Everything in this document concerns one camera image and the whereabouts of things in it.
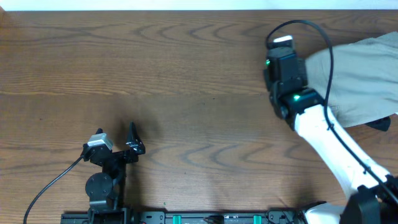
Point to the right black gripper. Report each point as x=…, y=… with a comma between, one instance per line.
x=300, y=72

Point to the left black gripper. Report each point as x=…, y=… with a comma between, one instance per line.
x=137, y=147

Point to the khaki shorts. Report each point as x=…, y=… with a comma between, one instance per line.
x=363, y=76

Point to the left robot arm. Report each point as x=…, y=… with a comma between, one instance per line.
x=106, y=188

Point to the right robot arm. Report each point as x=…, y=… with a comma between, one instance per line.
x=370, y=189

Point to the black and white garment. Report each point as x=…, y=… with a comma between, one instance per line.
x=382, y=124

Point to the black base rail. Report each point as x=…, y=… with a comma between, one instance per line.
x=270, y=217

